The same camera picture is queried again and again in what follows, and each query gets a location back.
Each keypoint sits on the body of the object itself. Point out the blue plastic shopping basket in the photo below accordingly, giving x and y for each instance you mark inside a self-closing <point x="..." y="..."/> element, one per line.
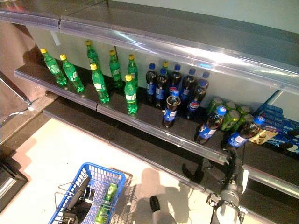
<point x="102" y="168"/>

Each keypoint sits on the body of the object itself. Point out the dark Pepsi bottle blue cap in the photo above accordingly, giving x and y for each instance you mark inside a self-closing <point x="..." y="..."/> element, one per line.
<point x="208" y="127"/>
<point x="188" y="85"/>
<point x="151" y="84"/>
<point x="161" y="89"/>
<point x="195" y="100"/>
<point x="175" y="78"/>
<point x="243" y="135"/>
<point x="171" y="112"/>
<point x="205" y="75"/>

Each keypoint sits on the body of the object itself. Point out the green Sprite bottle yellow cap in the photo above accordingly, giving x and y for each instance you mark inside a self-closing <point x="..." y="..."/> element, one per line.
<point x="53" y="68"/>
<point x="130" y="96"/>
<point x="92" y="56"/>
<point x="111" y="190"/>
<point x="115" y="70"/>
<point x="100" y="85"/>
<point x="133" y="67"/>
<point x="165" y="64"/>
<point x="73" y="75"/>

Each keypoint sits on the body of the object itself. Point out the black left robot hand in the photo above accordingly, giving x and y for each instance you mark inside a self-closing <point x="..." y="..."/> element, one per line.
<point x="80" y="196"/>

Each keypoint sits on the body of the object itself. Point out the blue Oreo cookie pack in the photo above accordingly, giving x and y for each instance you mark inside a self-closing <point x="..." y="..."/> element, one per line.
<point x="285" y="137"/>

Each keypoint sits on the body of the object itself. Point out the yellow brown snack package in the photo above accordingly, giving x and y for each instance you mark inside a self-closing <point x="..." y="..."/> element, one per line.
<point x="262" y="137"/>

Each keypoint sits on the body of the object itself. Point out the blue snack box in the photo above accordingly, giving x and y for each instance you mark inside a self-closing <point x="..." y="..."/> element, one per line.
<point x="271" y="110"/>

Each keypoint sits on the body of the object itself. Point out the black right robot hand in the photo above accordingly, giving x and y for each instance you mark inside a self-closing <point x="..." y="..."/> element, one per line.
<point x="233" y="177"/>

